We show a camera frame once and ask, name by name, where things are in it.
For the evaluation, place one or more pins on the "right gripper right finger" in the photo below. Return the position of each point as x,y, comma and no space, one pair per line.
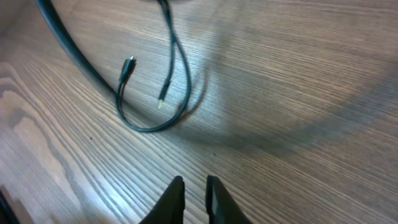
220,205

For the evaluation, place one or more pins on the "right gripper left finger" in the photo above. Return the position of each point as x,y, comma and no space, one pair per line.
170,207

